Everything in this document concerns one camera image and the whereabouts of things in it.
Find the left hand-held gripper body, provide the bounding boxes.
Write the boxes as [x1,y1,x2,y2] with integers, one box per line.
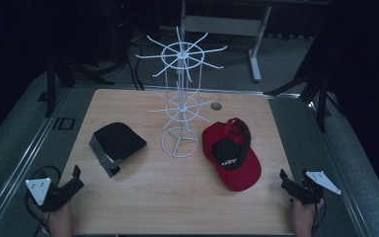
[24,177,72,213]

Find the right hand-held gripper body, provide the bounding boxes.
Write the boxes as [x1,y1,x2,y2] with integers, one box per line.
[290,170,342,206]

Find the person's right hand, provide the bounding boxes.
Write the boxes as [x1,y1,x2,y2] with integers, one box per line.
[290,197,326,237]

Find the person's left hand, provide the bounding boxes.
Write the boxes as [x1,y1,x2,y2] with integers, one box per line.
[41,200,75,237]

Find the red baseball cap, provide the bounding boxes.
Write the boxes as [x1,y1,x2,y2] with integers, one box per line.
[201,117,263,194]

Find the black cap with grey brim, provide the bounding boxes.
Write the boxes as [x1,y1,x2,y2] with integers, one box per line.
[88,121,148,179]

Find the black tripod stand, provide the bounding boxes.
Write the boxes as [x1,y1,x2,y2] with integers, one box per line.
[42,53,115,119]
[264,62,343,133]

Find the grey desk with metal legs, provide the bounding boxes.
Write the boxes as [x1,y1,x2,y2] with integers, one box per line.
[178,0,332,83]

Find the metal floor rail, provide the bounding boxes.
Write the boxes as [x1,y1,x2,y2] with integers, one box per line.
[304,98,376,237]
[0,86,73,237]

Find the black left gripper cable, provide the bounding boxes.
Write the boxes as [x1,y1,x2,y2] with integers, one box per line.
[23,165,62,237]

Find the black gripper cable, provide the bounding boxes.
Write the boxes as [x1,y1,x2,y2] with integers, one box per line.
[23,165,62,237]
[310,198,328,235]

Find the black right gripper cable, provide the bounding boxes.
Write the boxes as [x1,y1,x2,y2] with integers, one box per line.
[310,198,328,235]

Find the black floor bracket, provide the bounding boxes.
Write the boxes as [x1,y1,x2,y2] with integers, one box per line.
[51,116,77,131]

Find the black floor cables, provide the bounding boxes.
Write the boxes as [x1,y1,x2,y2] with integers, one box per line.
[123,33,146,92]

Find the white wire hat rack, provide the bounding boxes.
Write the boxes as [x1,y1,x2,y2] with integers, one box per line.
[134,26,228,159]

